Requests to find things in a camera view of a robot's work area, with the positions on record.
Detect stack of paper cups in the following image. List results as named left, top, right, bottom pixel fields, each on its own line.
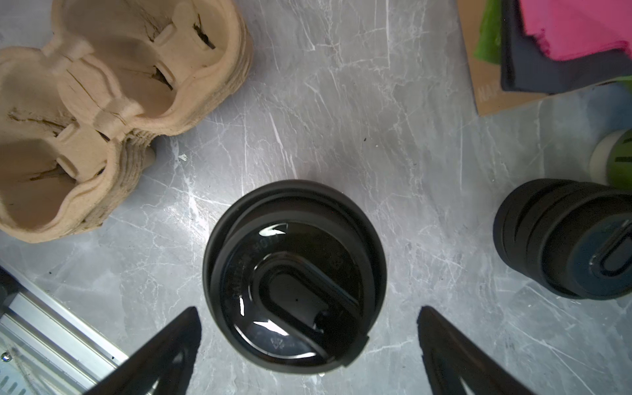
left=589, top=129, right=632, bottom=191

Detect green napkin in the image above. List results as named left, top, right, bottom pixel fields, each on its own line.
left=474, top=0, right=502, bottom=65

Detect pink napkin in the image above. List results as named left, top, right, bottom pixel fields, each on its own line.
left=519, top=0, right=631, bottom=61

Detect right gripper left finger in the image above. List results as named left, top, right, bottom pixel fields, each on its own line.
left=87, top=306, right=202, bottom=394

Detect aluminium front rail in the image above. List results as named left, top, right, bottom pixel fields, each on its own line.
left=1, top=267, right=128, bottom=394

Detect brown cardboard napkin holder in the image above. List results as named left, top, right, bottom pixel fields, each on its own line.
left=456, top=0, right=547, bottom=117

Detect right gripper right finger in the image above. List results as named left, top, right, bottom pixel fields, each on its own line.
left=417, top=306, right=533, bottom=394

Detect stack of black lids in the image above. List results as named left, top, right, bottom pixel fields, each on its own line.
left=492, top=179, right=631, bottom=301

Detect dark grey napkin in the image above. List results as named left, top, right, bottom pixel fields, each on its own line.
left=500, top=0, right=631, bottom=95

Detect beige pulp cup carrier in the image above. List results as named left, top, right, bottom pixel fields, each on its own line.
left=1, top=1, right=253, bottom=244

